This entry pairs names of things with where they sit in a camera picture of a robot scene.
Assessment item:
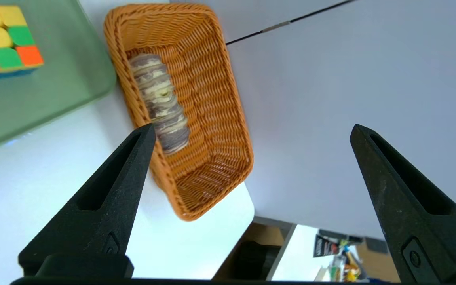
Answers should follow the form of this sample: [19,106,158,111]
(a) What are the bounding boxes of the orange wicker basket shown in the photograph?
[103,3,255,221]

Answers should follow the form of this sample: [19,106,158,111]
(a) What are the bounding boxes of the wooden shelf cabinet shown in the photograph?
[357,237,402,283]

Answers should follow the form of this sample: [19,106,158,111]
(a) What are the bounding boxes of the green plastic tray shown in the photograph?
[0,0,117,155]

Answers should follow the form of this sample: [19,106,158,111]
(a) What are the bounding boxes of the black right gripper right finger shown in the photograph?
[350,124,456,282]

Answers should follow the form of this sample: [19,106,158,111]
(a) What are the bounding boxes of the brown striped bread roll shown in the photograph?
[128,53,191,155]

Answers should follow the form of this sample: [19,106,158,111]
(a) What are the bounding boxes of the multicolour puzzle cube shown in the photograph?
[0,5,44,82]

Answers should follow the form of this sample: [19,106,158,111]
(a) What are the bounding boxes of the black printed packet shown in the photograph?
[313,234,341,258]

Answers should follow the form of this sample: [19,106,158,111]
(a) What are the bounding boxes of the white side table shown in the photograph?
[268,224,391,285]

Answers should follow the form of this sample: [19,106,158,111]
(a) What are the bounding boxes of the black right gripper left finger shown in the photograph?
[18,123,157,279]

